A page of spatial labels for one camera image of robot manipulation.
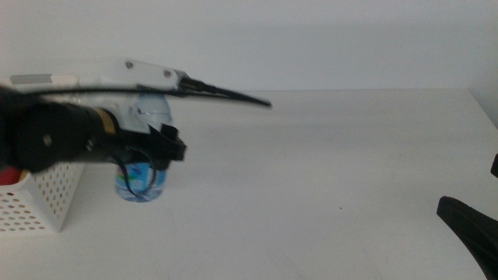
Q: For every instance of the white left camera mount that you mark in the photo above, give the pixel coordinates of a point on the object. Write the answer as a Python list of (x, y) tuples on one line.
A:
[(132, 116)]

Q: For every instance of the white perforated plastic basket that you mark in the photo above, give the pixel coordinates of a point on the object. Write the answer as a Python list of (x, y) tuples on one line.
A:
[(46, 194)]

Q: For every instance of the red soda can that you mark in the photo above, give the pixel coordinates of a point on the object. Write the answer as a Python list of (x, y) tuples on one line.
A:
[(9, 177)]

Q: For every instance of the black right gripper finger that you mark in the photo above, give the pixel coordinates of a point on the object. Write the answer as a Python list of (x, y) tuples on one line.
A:
[(495, 167), (474, 233)]

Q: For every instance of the clear water bottle blue cap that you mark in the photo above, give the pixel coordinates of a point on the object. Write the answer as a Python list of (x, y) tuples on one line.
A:
[(140, 180)]

